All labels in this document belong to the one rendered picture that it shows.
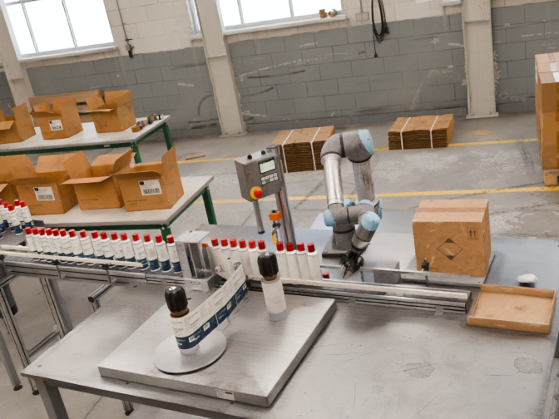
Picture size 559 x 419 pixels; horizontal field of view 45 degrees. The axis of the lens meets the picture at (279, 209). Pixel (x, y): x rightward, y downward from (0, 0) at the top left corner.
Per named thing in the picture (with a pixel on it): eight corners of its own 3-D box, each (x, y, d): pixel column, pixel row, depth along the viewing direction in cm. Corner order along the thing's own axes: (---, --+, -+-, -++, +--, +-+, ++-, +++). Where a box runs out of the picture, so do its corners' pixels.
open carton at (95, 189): (65, 218, 479) (49, 170, 465) (103, 189, 525) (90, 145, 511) (119, 215, 464) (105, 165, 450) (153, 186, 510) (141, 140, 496)
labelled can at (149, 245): (149, 271, 351) (139, 236, 343) (155, 267, 355) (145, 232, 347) (156, 272, 348) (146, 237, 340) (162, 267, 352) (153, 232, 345)
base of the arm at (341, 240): (329, 251, 342) (326, 234, 338) (333, 238, 355) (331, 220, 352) (358, 248, 338) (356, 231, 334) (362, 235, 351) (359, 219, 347)
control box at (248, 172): (241, 197, 312) (233, 159, 305) (273, 186, 319) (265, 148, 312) (250, 203, 304) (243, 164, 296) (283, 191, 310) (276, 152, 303)
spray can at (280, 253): (279, 283, 315) (271, 244, 307) (286, 278, 318) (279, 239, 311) (287, 285, 312) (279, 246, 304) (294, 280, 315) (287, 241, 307)
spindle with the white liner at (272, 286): (264, 319, 287) (251, 258, 276) (273, 308, 294) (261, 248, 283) (283, 322, 283) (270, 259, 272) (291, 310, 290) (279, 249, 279)
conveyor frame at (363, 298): (146, 283, 351) (144, 274, 349) (158, 272, 359) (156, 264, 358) (467, 314, 274) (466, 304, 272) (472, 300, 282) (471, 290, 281)
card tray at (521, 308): (467, 325, 267) (467, 316, 265) (480, 291, 287) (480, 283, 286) (548, 333, 253) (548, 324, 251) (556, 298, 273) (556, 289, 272)
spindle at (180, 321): (174, 353, 273) (157, 293, 262) (186, 341, 280) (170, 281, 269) (192, 357, 269) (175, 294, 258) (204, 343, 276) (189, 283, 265)
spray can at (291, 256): (290, 285, 311) (283, 246, 303) (291, 279, 315) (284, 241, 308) (301, 284, 310) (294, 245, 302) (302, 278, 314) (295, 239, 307)
